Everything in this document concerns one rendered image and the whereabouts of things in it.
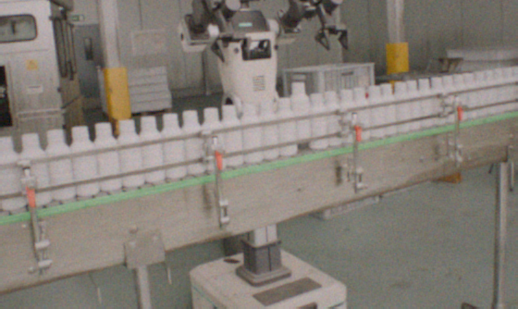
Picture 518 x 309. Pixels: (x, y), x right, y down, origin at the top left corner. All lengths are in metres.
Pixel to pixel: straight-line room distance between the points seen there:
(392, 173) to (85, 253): 0.99
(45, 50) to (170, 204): 3.71
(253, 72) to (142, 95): 8.77
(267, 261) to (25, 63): 3.22
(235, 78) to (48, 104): 2.99
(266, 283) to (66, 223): 1.33
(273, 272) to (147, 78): 8.78
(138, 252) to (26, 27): 3.81
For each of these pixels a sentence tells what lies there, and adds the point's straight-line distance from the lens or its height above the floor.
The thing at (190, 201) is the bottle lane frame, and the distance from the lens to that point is 1.38.
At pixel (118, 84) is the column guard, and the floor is 0.81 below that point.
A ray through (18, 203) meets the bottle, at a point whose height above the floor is 1.01.
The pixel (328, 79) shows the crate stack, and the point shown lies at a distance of 3.81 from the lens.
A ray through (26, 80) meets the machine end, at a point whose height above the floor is 1.17.
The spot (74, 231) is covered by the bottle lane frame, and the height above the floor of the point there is 0.93.
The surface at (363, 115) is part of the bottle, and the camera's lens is 1.69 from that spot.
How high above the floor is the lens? 1.33
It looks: 10 degrees down
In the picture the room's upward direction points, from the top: 4 degrees counter-clockwise
